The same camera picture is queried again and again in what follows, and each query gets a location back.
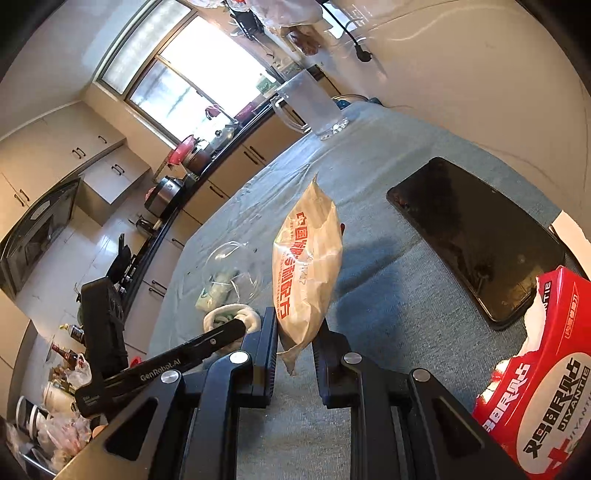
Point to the torn red medicine box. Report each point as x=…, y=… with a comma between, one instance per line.
x=549, y=397

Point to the clear plastic pitcher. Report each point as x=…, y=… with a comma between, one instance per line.
x=309, y=104

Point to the kitchen window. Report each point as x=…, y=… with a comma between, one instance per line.
x=184, y=74

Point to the clear plastic container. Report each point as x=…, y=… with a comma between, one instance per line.
x=231, y=258

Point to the beige kitchen base cabinets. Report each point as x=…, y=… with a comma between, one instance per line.
x=221, y=180

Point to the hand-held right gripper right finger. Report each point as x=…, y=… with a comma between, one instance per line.
x=318, y=364

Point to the beige upper wall cabinet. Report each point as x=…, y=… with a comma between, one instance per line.
x=55, y=147

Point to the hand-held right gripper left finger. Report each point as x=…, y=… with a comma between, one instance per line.
x=273, y=341

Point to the hanging plastic bags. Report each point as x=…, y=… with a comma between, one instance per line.
x=286, y=18

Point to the white electric kettle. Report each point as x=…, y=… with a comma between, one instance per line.
x=57, y=397

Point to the white and green tissue packet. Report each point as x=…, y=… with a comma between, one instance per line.
x=231, y=314

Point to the crumpled plastic bags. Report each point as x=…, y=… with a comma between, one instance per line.
x=64, y=436

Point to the dark sauce bottle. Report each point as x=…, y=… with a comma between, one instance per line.
x=74, y=333

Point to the brown glass bottle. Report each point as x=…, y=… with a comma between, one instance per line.
x=64, y=354

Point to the blue stool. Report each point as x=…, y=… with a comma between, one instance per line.
x=360, y=102

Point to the beige plastic packet red print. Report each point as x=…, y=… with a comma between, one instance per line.
x=304, y=258

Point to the steel rice cooker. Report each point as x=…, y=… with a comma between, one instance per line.
x=164, y=196

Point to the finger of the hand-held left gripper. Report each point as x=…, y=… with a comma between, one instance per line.
x=217, y=339

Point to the black frying pan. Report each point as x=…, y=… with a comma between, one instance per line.
x=121, y=258

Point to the black kitchen countertop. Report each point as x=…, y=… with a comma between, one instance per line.
x=184, y=203

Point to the steel kettle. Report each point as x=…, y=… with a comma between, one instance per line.
x=147, y=226

